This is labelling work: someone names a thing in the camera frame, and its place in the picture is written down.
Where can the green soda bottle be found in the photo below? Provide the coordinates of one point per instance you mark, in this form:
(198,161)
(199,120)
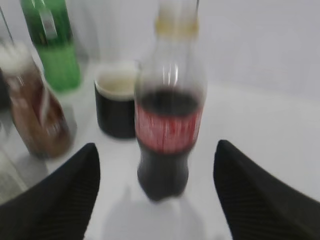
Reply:
(51,34)

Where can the brown drink bottle cream cap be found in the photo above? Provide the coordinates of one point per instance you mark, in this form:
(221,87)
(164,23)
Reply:
(37,114)

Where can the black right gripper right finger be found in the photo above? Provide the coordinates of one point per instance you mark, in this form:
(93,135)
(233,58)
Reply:
(257,205)

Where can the black mug without visible handle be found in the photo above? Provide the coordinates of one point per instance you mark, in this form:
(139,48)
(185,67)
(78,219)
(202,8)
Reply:
(114,87)

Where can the cola bottle with red label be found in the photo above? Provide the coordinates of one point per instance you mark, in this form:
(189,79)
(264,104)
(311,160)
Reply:
(169,98)

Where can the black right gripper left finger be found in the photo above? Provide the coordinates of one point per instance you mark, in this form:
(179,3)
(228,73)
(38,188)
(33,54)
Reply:
(60,206)

